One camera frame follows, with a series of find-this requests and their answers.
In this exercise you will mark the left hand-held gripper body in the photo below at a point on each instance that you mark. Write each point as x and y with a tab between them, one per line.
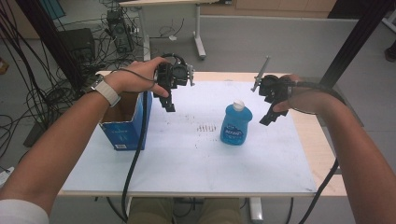
177	74

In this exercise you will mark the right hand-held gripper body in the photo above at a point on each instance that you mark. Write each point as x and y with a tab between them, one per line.
275	88

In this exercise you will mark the blue bottle with white cap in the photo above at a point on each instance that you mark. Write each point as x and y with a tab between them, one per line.
235	124

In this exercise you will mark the blue cardboard box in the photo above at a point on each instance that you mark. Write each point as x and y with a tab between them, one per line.
124	133

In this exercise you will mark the person's right hand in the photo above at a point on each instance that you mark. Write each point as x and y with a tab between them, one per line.
306	98

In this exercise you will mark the person's left hand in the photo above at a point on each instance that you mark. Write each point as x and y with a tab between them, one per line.
134	77

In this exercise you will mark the white power plug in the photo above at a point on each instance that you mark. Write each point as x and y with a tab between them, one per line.
172	38

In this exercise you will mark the white background desk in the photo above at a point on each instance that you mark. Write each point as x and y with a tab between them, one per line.
199	31

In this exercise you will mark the wristwatch with white band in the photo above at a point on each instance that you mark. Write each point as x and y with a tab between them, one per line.
107	91

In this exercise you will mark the white table mat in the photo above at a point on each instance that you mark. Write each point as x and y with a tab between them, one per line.
186	168

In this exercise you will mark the black computer tower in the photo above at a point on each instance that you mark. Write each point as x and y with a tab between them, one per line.
120	31

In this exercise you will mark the white table leg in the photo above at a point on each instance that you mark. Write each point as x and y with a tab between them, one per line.
256	210

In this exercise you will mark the person's right leg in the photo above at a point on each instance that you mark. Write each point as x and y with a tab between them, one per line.
221	211

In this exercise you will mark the person's leg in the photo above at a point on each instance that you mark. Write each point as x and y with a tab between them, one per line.
221	211
149	211

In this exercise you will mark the black equipment box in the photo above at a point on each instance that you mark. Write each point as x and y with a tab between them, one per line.
77	43

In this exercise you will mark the person's left leg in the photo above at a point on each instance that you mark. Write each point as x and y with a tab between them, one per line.
149	211

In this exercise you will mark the dark shoe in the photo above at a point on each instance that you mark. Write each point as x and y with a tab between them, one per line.
390	53

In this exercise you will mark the teal board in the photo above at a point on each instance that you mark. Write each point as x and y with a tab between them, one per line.
53	7

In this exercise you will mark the brown cardboard box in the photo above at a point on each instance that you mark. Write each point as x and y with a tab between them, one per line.
3	66

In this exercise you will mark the white shirt sleeve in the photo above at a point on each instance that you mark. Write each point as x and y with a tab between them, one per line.
18	213

